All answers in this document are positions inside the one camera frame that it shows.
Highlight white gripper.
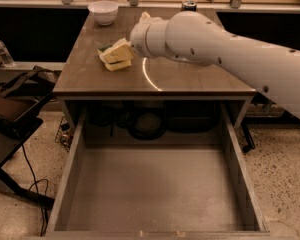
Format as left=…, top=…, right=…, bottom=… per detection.
left=101, top=11, right=168, bottom=64

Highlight green and yellow sponge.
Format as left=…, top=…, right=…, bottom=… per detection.
left=98, top=50, right=133, bottom=71

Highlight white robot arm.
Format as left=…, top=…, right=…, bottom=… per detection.
left=99, top=11, right=300, bottom=119

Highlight open grey top drawer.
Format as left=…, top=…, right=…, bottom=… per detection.
left=26, top=104, right=293, bottom=240

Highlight white ceramic bowl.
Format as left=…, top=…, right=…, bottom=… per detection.
left=88, top=1, right=119, bottom=26

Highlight blue silver drink can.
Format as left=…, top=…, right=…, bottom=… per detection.
left=181, top=1, right=197, bottom=11

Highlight clear plastic water bottle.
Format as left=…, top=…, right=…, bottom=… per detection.
left=0, top=40, right=15, bottom=67

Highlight dark folding chair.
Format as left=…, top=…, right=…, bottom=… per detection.
left=0, top=66, right=59, bottom=209

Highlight coiled black cable under table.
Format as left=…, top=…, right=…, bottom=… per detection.
left=124, top=101, right=168, bottom=141

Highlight black floor cable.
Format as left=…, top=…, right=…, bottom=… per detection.
left=20, top=143, right=51, bottom=237

